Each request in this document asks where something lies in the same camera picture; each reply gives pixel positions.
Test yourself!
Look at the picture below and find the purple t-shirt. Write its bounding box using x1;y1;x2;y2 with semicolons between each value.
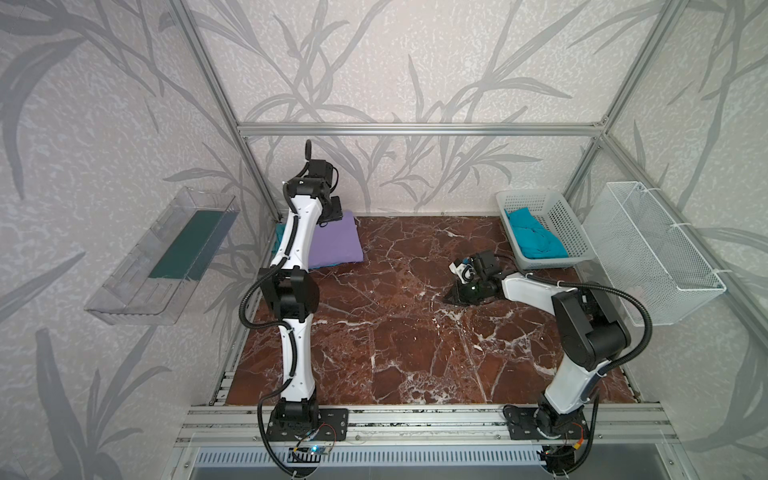
309;211;364;269

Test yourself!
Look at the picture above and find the grey plastic laundry basket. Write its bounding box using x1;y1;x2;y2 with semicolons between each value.
496;189;595;270

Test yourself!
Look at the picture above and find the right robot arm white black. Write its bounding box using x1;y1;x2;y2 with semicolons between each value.
444;251;636;430

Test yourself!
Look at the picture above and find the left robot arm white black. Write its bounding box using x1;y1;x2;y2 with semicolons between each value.
261;159;341;430

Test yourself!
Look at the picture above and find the teal folded t-shirt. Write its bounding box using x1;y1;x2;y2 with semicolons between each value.
271;223;286;257

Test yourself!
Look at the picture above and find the teal t-shirt in basket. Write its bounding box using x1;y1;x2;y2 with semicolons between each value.
506;208;568;259

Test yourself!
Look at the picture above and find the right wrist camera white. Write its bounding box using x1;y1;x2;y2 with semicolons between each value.
449;259;476;284

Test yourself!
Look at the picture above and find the aluminium frame horizontal bar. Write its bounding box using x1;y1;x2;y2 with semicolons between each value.
237;122;602;138

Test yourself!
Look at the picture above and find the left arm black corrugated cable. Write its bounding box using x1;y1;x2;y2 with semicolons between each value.
238;139;316;475

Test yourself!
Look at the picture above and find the white wire mesh basket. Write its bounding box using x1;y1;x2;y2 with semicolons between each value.
583;181;727;326

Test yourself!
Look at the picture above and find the clear acrylic wall tray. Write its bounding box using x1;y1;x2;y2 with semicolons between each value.
85;187;240;326

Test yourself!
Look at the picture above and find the aluminium frame post left rear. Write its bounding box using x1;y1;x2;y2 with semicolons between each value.
169;0;282;221

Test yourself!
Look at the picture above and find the aluminium frame post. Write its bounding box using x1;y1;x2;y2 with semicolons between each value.
564;0;688;205
169;0;282;221

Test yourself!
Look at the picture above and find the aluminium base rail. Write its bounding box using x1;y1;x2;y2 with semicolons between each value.
174;403;679;447

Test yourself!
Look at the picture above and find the aluminium frame post right rear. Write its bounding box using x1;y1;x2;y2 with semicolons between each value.
564;0;688;205

